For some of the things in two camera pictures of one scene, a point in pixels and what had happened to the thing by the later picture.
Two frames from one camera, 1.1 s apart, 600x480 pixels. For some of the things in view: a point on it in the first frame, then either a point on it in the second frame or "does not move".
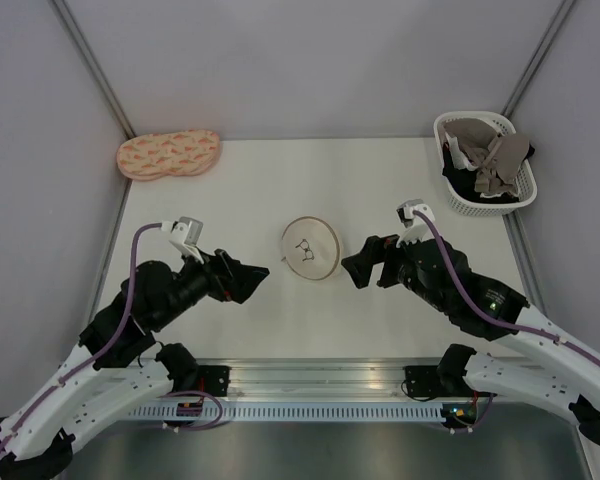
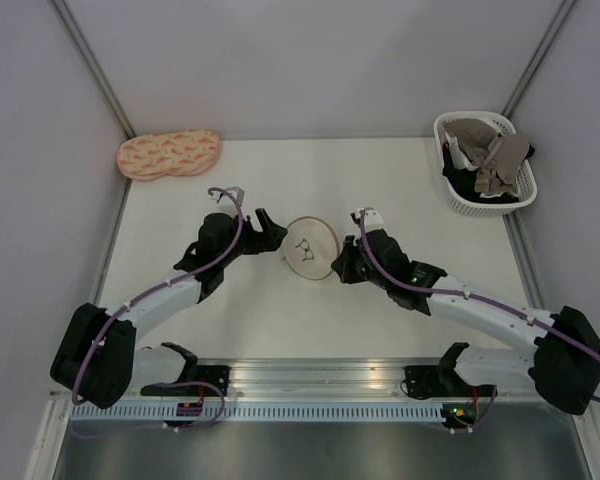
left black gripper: [230, 278] → [269, 240]
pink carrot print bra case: [171, 153] does not move
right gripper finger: [359, 265] → [352, 251]
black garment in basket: [463, 181] does not move
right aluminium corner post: [535, 58] does not move
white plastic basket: [528, 183] does not move
